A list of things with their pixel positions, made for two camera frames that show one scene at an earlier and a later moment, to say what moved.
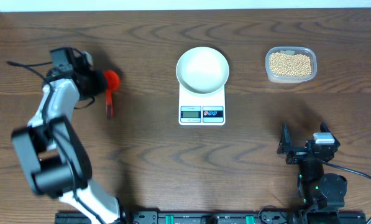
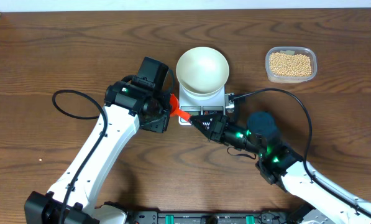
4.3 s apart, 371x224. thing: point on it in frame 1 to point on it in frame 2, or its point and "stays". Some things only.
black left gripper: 100,79 to 161,123
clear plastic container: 288,65 stays
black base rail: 224,217 stays
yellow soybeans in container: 299,65 stays
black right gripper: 297,153 to 216,131
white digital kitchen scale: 195,110 stays
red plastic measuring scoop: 112,83 to 174,109
